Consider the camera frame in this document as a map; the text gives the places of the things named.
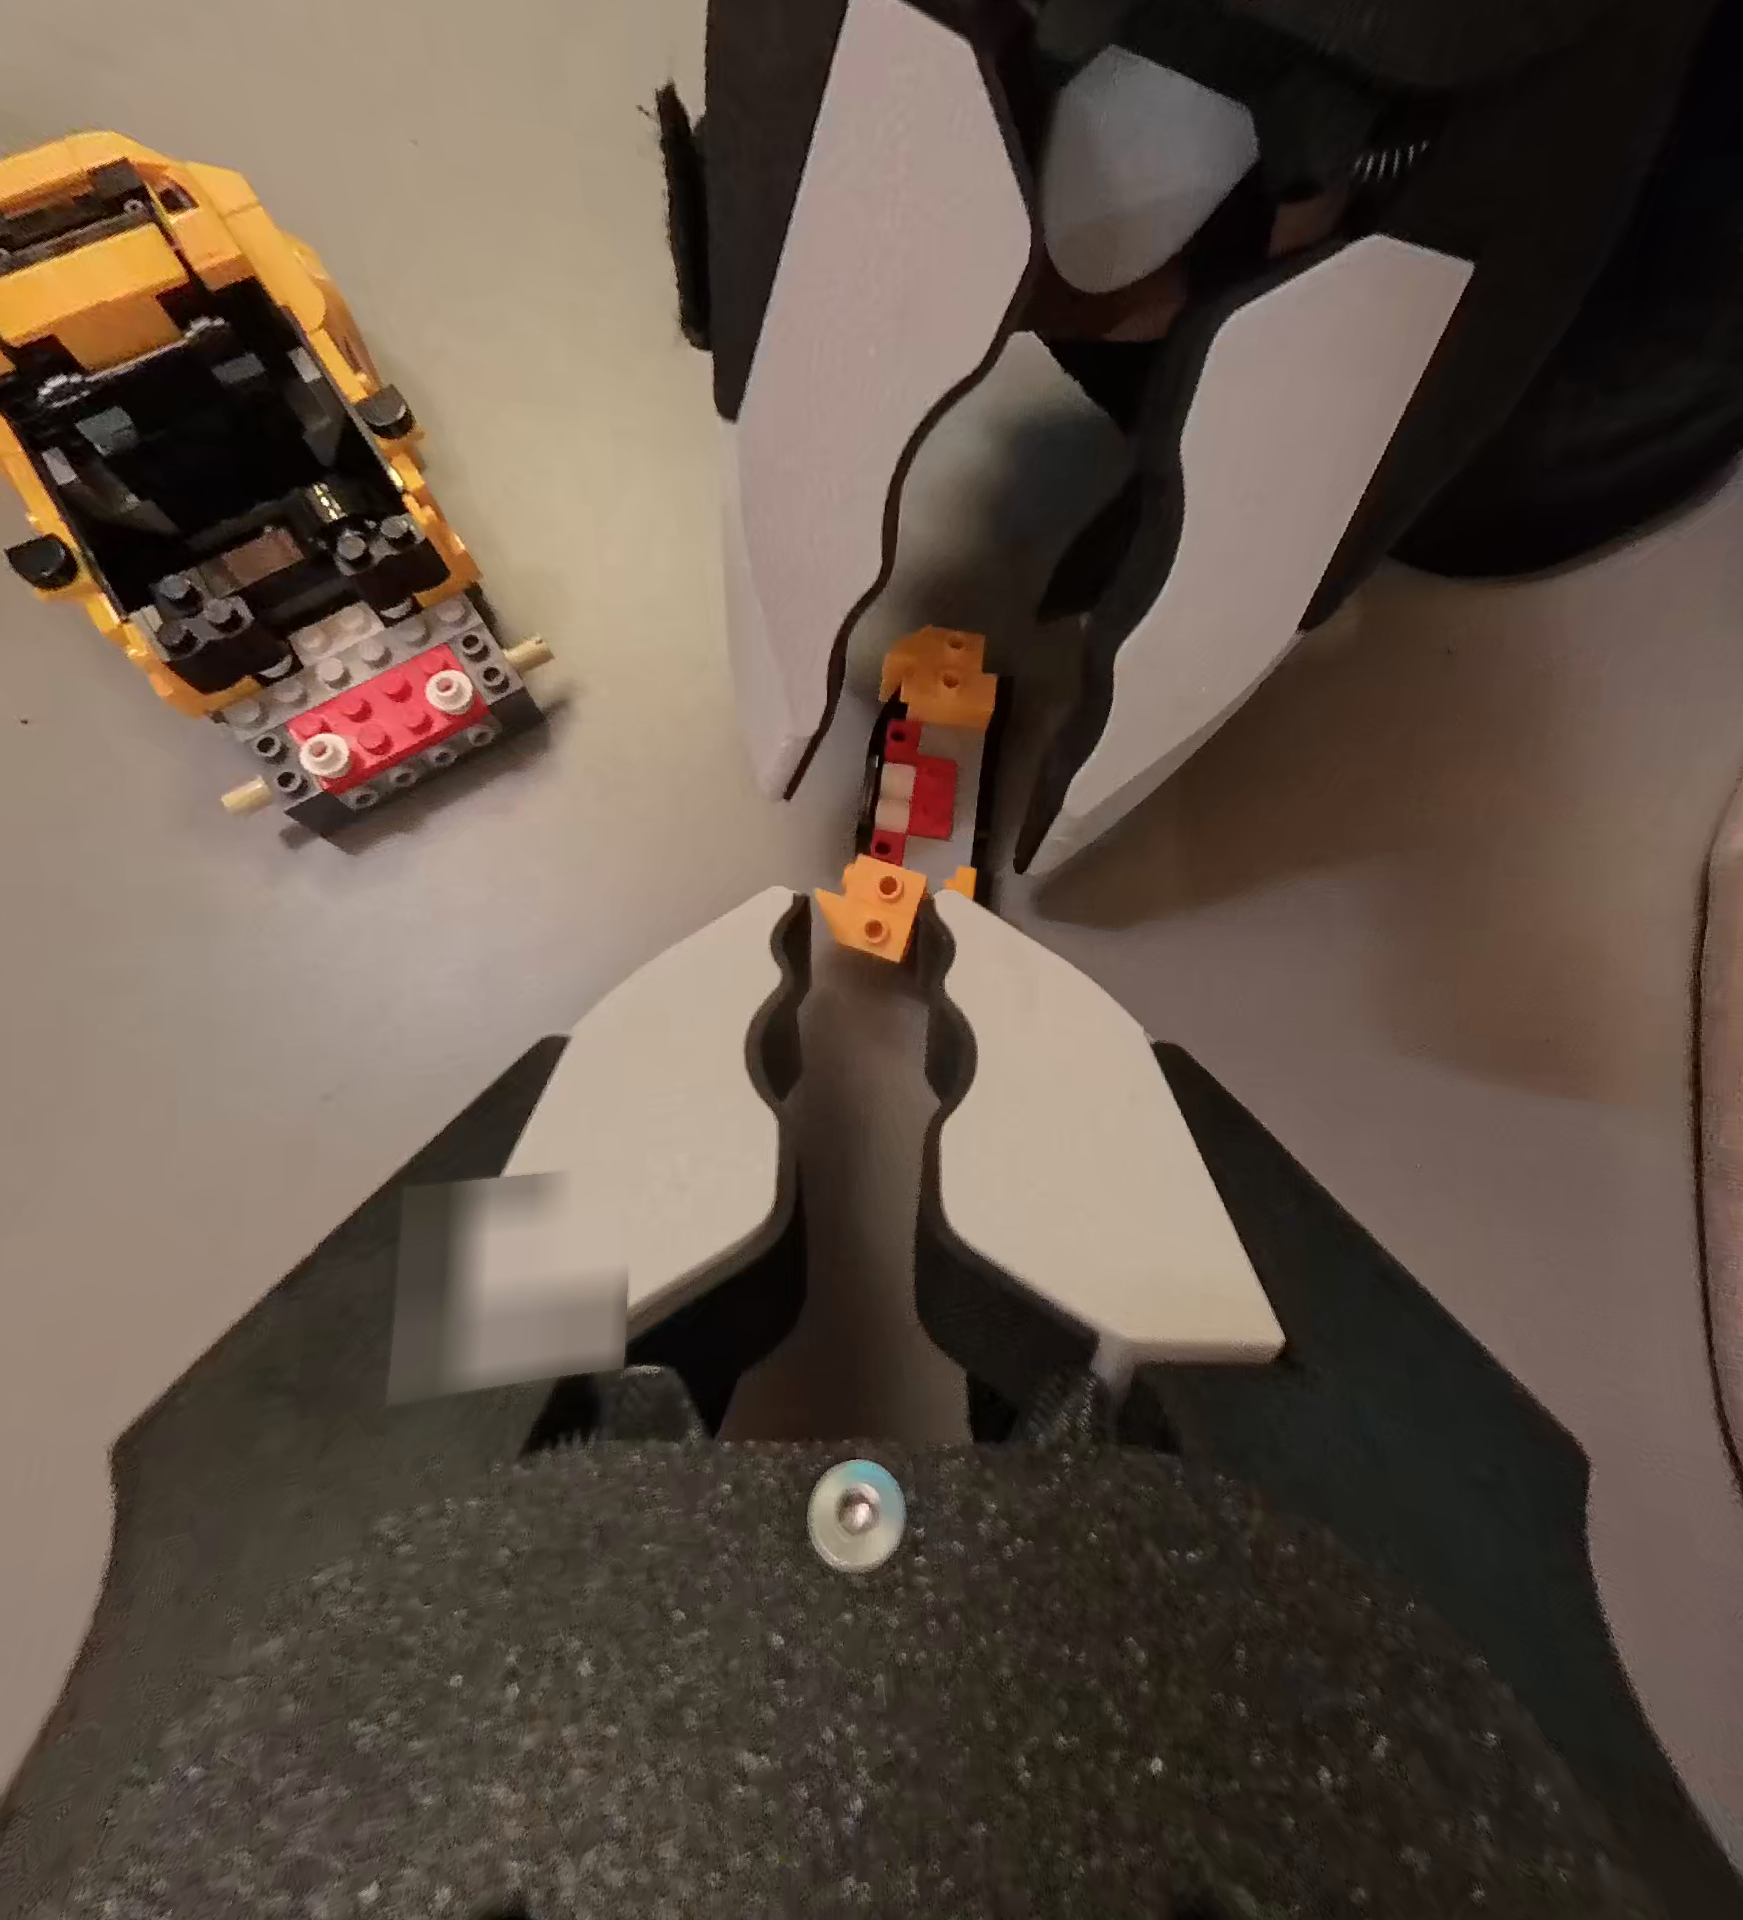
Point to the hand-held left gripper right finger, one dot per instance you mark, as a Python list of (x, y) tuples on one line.
[(1096, 1170)]

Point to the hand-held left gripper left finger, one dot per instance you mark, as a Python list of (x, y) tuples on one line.
[(660, 1081)]

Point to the orange lego car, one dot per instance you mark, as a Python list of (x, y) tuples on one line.
[(90, 300)]

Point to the black red orange lego subassembly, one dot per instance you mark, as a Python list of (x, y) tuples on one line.
[(946, 683)]

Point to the person's right hand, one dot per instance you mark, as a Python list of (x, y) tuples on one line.
[(1132, 312)]

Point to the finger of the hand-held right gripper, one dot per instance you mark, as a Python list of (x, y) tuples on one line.
[(1291, 481), (855, 300)]

